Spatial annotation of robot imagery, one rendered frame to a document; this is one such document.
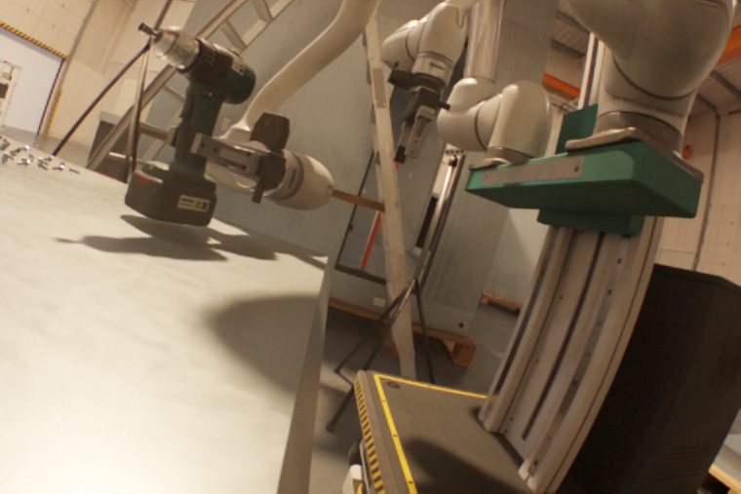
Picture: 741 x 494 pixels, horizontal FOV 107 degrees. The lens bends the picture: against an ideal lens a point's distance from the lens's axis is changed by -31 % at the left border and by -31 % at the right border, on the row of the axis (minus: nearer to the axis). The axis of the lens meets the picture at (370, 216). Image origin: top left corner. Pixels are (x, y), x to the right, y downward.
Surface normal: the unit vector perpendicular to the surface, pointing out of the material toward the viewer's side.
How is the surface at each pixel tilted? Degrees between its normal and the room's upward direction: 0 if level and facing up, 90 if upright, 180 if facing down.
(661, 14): 151
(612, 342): 90
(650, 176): 90
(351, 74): 90
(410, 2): 90
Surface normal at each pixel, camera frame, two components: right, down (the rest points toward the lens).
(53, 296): 0.31, -0.95
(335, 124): 0.02, 0.01
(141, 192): -0.33, -0.11
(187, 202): 0.89, 0.29
